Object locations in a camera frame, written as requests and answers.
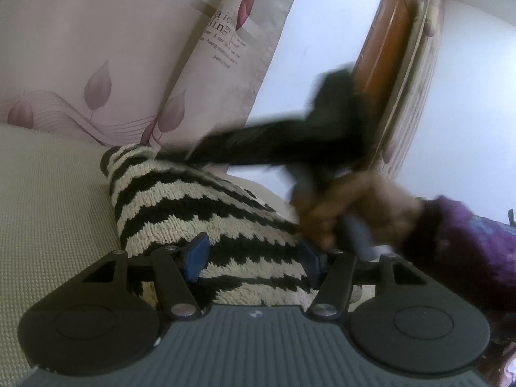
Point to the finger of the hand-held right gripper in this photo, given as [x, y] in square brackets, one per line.
[250, 145]

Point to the black white striped knitted garment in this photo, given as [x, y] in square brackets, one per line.
[181, 197]

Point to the person's right hand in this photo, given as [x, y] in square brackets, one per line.
[363, 205]

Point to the brown wooden door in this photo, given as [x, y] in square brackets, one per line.
[387, 40]

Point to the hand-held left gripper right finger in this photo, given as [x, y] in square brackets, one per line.
[312, 258]

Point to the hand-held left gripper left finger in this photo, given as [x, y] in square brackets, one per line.
[196, 254]

